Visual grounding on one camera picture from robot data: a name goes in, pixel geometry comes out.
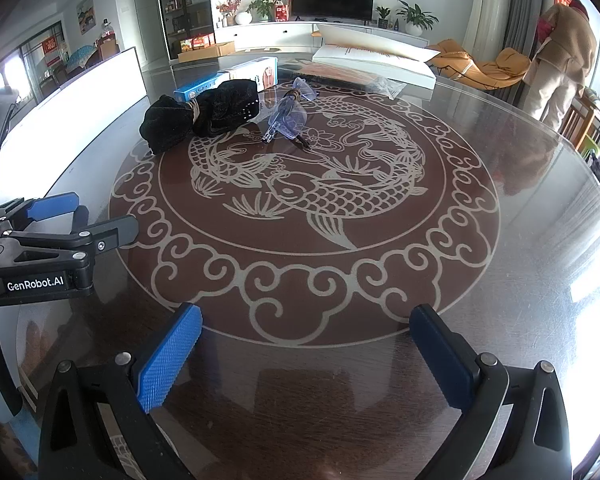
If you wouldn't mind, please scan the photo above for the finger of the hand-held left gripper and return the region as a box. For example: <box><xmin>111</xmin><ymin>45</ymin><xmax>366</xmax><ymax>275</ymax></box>
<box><xmin>0</xmin><ymin>191</ymin><xmax>90</xmax><ymax>236</ymax></box>
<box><xmin>0</xmin><ymin>215</ymin><xmax>140</xmax><ymax>262</ymax></box>

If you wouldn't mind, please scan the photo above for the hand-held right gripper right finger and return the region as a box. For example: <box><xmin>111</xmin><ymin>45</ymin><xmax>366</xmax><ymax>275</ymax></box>
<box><xmin>409</xmin><ymin>304</ymin><xmax>576</xmax><ymax>480</ymax></box>

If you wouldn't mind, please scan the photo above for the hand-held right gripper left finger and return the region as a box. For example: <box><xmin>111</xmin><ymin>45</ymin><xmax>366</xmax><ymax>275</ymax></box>
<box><xmin>39</xmin><ymin>302</ymin><xmax>203</xmax><ymax>480</ymax></box>

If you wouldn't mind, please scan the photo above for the black velvet pouch brown band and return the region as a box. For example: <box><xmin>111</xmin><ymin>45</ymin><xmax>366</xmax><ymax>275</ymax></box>
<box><xmin>140</xmin><ymin>78</ymin><xmax>261</xmax><ymax>157</ymax></box>

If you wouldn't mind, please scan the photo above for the blue and white box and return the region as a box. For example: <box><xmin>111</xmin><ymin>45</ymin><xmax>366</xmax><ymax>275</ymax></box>
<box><xmin>173</xmin><ymin>56</ymin><xmax>279</xmax><ymax>103</ymax></box>

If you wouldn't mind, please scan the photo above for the cardboard box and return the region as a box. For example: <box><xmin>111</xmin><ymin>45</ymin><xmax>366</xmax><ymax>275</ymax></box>
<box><xmin>177</xmin><ymin>41</ymin><xmax>236</xmax><ymax>63</ymax></box>

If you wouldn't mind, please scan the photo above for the white door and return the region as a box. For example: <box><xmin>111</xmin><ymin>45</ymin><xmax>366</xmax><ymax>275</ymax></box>
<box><xmin>131</xmin><ymin>0</ymin><xmax>160</xmax><ymax>68</ymax></box>

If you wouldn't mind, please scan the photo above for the dark display shelf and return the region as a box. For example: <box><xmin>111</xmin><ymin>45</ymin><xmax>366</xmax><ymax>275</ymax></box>
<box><xmin>155</xmin><ymin>0</ymin><xmax>216</xmax><ymax>61</ymax></box>

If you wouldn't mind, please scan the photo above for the white television cabinet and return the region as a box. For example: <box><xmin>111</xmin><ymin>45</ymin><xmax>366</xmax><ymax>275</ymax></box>
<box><xmin>212</xmin><ymin>20</ymin><xmax>431</xmax><ymax>56</ymax></box>

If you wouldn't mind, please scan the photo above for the bushy green potted plant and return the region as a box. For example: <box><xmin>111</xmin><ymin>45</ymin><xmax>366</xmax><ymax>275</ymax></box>
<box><xmin>247</xmin><ymin>0</ymin><xmax>281</xmax><ymax>23</ymax></box>

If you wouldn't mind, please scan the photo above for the clear plastic bag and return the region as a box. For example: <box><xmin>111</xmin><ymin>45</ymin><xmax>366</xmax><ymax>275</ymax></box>
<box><xmin>372</xmin><ymin>77</ymin><xmax>407</xmax><ymax>101</ymax></box>

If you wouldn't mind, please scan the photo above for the wooden chair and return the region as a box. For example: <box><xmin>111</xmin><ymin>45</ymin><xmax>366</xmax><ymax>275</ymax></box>
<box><xmin>560</xmin><ymin>87</ymin><xmax>600</xmax><ymax>153</ymax></box>

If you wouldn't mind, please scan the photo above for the large white flat box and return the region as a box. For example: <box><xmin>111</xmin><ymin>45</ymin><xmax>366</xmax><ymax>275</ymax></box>
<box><xmin>311</xmin><ymin>37</ymin><xmax>440</xmax><ymax>92</ymax></box>

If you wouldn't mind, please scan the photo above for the orange lounge chair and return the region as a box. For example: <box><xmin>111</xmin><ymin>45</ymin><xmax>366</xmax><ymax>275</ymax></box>
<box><xmin>427</xmin><ymin>38</ymin><xmax>533</xmax><ymax>93</ymax></box>

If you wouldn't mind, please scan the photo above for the black television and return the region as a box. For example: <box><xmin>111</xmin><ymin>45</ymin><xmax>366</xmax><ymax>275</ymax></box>
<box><xmin>290</xmin><ymin>0</ymin><xmax>374</xmax><ymax>22</ymax></box>

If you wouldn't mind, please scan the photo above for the large plant in white pot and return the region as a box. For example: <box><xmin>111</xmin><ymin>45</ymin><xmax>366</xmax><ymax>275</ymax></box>
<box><xmin>396</xmin><ymin>0</ymin><xmax>440</xmax><ymax>37</ymax></box>

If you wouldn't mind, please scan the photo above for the white curtain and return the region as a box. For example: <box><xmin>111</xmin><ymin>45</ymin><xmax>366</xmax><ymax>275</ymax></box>
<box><xmin>462</xmin><ymin>0</ymin><xmax>513</xmax><ymax>61</ymax></box>

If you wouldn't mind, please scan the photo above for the framed wall painting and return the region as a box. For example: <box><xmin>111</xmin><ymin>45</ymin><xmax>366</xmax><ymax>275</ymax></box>
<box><xmin>75</xmin><ymin>0</ymin><xmax>96</xmax><ymax>35</ymax></box>

